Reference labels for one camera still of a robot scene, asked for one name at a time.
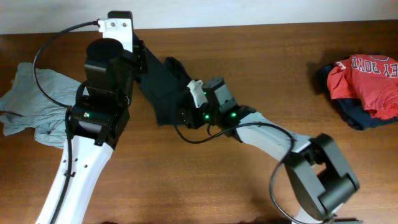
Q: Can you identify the black t-shirt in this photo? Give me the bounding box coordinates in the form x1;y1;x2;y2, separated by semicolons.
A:
135;47;192;126

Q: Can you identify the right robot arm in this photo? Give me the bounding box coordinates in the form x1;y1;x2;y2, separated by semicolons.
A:
179;78;359;223

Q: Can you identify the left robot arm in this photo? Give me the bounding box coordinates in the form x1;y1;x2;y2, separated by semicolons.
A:
36;11;147;223

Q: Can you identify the grey t-shirt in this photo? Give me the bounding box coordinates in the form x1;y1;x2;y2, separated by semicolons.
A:
1;63;80;149

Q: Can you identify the navy blue garment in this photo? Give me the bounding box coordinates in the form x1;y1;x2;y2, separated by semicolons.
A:
315;61;397;131

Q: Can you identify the red printed t-shirt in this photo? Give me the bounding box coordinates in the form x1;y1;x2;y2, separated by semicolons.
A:
326;54;397;120

